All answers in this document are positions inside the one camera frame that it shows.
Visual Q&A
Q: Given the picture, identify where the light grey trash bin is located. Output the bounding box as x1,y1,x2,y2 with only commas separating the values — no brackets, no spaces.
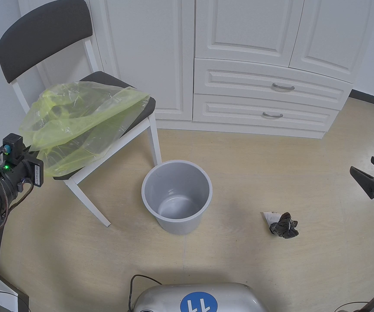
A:
141,160,213,235

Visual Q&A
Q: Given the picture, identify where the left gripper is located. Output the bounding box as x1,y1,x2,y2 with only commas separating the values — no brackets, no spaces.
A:
0,149,44,207

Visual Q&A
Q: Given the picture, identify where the black cable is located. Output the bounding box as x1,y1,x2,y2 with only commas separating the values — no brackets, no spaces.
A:
128,274,163,312

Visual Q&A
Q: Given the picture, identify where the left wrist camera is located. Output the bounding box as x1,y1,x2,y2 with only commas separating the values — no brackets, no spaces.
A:
2,134,24,163

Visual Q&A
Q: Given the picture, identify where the yellow plastic bag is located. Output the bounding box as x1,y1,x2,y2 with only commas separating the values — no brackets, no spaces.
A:
19,81,151,178

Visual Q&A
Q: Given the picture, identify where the grey padded white chair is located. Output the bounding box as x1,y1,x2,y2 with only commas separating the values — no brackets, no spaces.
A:
0,0,163,228

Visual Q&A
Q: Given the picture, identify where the white printed wrapper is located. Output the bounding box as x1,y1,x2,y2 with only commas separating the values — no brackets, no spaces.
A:
261,211,283,227

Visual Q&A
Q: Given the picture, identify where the white wardrobe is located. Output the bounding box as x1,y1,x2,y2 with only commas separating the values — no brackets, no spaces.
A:
16,0,374,140

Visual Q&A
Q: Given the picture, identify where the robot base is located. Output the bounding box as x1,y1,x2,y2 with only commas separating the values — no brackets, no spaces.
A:
132,283,269,312

